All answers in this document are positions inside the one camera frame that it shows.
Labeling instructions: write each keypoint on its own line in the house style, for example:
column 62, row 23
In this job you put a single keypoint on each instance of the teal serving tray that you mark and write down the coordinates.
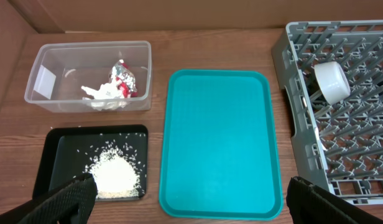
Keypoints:
column 219, row 153

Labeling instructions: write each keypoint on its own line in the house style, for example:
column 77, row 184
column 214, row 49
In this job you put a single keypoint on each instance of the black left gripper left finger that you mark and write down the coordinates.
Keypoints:
column 71, row 202

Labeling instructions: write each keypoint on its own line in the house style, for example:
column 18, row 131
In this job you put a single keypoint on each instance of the black plastic tray bin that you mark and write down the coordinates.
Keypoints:
column 69, row 152

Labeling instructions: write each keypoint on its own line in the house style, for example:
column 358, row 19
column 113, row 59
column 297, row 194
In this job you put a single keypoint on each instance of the red sauce packet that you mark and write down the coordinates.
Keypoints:
column 128, row 81

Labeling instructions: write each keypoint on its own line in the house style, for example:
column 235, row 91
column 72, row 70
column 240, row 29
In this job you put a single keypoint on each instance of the silver foil wrapper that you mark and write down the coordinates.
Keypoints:
column 116, row 69

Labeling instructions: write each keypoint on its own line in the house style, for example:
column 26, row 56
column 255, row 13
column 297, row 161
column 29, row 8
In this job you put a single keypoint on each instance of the grey dishwasher rack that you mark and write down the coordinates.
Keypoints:
column 338, row 147

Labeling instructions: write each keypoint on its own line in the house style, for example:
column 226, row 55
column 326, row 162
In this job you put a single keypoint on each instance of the clear plastic bin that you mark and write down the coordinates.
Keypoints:
column 60, row 70

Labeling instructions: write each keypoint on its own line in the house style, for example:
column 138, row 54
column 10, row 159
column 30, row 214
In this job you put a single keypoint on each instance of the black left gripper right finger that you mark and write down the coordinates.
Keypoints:
column 310, row 204

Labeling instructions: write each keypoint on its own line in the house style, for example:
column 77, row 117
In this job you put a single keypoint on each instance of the white rice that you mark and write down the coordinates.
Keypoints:
column 117, row 162

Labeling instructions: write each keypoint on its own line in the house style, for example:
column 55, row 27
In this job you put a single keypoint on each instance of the white tissue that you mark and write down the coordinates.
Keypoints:
column 110, row 96

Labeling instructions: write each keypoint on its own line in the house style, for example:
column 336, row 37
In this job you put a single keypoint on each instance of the grey bowl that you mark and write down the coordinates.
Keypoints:
column 332, row 81

